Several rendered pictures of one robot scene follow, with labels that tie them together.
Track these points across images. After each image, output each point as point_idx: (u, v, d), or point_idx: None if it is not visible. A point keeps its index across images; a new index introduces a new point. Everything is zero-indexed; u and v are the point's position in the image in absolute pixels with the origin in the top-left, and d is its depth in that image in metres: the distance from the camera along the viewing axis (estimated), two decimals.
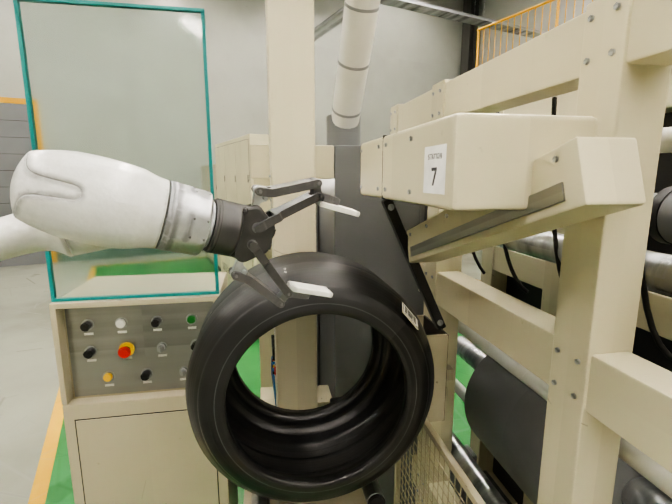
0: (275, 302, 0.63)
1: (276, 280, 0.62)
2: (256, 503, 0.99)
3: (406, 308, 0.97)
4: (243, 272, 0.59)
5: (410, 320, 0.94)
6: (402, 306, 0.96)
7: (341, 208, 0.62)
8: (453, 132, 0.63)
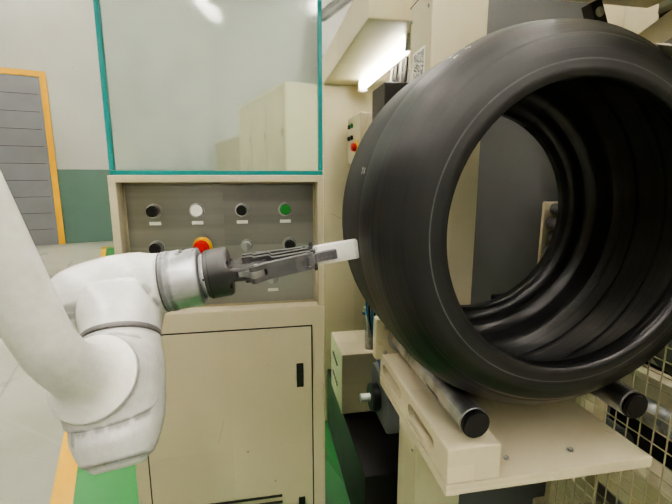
0: (303, 254, 0.61)
1: (291, 254, 0.63)
2: (455, 422, 0.65)
3: (664, 51, 0.60)
4: (254, 264, 0.59)
5: None
6: (662, 45, 0.59)
7: (334, 242, 0.66)
8: None
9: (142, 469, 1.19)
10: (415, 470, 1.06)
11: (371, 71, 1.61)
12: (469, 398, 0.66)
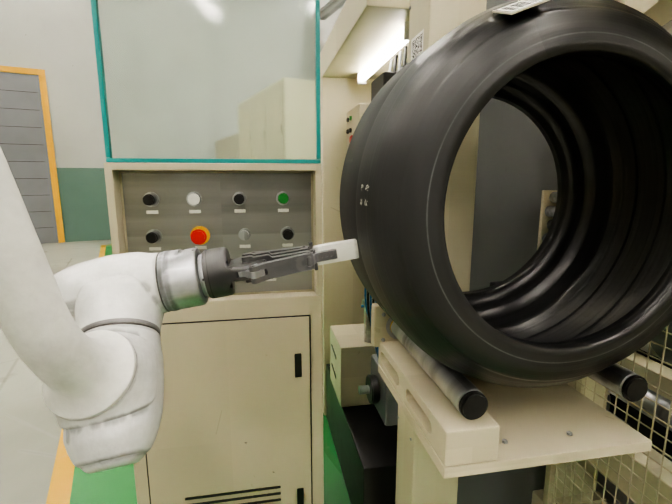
0: (303, 254, 0.61)
1: (291, 253, 0.63)
2: None
3: (505, 8, 0.55)
4: (254, 264, 0.59)
5: (531, 5, 0.52)
6: (500, 13, 0.54)
7: (334, 242, 0.66)
8: None
9: (139, 460, 1.18)
10: (414, 460, 1.05)
11: (370, 62, 1.60)
12: (449, 392, 0.65)
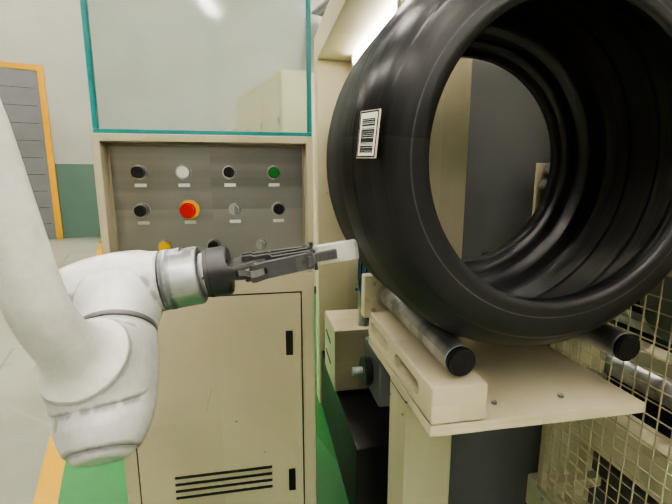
0: (303, 254, 0.61)
1: (291, 253, 0.63)
2: None
3: (359, 144, 0.55)
4: (254, 263, 0.59)
5: (377, 134, 0.51)
6: (364, 156, 0.54)
7: (334, 242, 0.66)
8: None
9: None
10: (406, 435, 1.03)
11: (364, 42, 1.58)
12: (439, 361, 0.63)
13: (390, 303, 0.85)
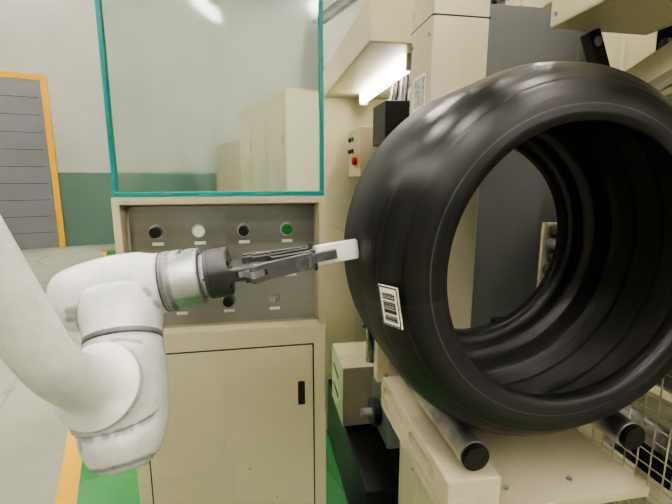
0: (303, 254, 0.61)
1: (291, 254, 0.63)
2: None
3: (384, 311, 0.59)
4: (254, 264, 0.59)
5: (399, 310, 0.56)
6: (391, 323, 0.59)
7: (334, 242, 0.66)
8: None
9: (145, 486, 1.20)
10: (416, 490, 1.07)
11: (372, 86, 1.62)
12: (463, 430, 0.66)
13: None
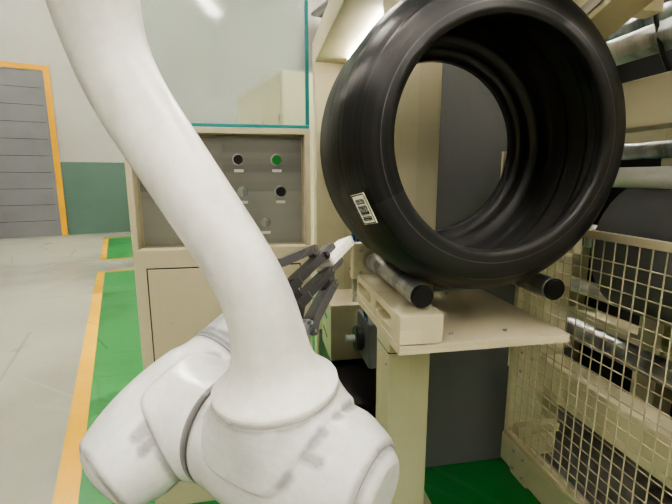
0: None
1: (300, 269, 0.61)
2: None
3: (361, 215, 0.76)
4: None
5: (370, 208, 0.73)
6: (369, 222, 0.76)
7: None
8: None
9: None
10: (389, 382, 1.21)
11: (357, 46, 1.77)
12: (408, 300, 0.82)
13: (373, 265, 1.04)
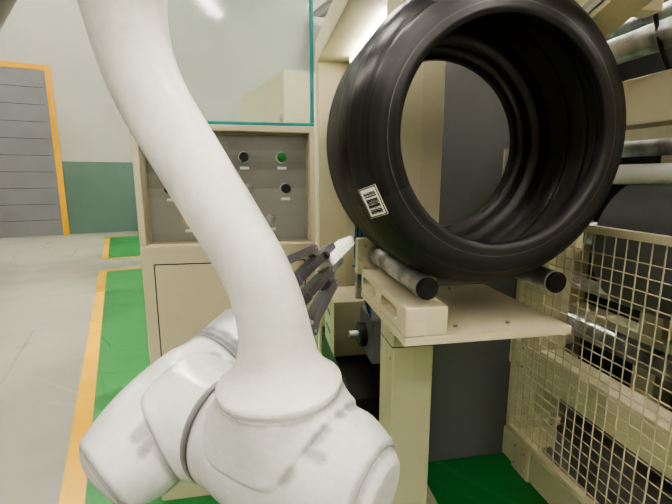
0: None
1: (300, 269, 0.61)
2: None
3: (368, 209, 0.78)
4: None
5: (381, 199, 0.75)
6: (377, 215, 0.78)
7: None
8: None
9: None
10: (393, 376, 1.23)
11: (360, 45, 1.79)
12: (413, 293, 0.84)
13: (378, 260, 1.06)
